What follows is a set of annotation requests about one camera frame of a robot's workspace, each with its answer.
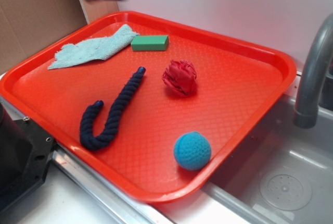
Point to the brown cardboard box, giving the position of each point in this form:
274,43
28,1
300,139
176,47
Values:
29,26

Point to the green rectangular block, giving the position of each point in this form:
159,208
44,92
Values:
150,43

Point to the teal cloth rag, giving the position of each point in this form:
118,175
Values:
102,48

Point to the crumpled red cloth ball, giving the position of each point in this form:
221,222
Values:
180,76

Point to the red plastic tray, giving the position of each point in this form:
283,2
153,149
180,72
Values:
237,83

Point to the blue knitted ball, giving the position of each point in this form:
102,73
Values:
192,151

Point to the grey toy faucet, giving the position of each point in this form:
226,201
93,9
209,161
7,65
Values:
315,88

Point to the grey plastic sink basin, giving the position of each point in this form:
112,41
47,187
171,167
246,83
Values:
279,173

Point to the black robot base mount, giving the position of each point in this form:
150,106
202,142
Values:
26,151

